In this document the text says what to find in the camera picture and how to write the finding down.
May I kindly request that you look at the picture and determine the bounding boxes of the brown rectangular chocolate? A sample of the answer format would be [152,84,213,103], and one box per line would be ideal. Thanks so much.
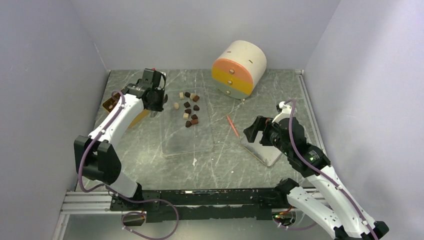
[187,119,199,126]

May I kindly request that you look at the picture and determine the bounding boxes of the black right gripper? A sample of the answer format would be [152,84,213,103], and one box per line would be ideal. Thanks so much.
[243,115,292,156]

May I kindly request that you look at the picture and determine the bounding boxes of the aluminium frame rail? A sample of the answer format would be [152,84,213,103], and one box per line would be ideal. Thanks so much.
[52,191,112,240]

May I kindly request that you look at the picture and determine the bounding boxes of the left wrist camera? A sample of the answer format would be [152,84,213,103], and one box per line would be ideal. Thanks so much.
[137,68,167,90]

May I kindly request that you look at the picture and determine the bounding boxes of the silver tin lid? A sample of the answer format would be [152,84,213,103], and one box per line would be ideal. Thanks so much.
[240,134,282,168]

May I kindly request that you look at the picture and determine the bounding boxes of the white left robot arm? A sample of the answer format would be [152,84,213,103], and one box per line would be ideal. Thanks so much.
[74,83,168,210]

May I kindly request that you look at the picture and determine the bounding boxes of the dark round chocolate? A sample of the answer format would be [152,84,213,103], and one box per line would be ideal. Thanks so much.
[185,120,192,128]

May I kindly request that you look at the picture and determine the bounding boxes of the red pen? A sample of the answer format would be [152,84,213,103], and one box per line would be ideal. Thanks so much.
[226,114,240,138]

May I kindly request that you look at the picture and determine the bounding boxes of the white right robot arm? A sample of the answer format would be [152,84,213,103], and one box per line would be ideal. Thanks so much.
[243,99,389,240]

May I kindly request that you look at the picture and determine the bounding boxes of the round pastel drawer cabinet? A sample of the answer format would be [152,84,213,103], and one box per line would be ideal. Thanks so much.
[211,40,267,100]

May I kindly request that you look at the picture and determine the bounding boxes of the gold chocolate tin box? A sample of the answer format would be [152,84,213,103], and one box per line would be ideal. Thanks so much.
[102,91,151,129]

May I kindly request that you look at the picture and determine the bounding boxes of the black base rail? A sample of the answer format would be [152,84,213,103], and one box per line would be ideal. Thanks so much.
[110,187,290,223]

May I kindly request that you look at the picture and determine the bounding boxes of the black metal tongs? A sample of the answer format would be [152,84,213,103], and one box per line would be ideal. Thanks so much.
[150,111,159,118]

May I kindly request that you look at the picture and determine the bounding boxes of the clear plastic tray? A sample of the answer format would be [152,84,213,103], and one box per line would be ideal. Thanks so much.
[160,87,214,158]

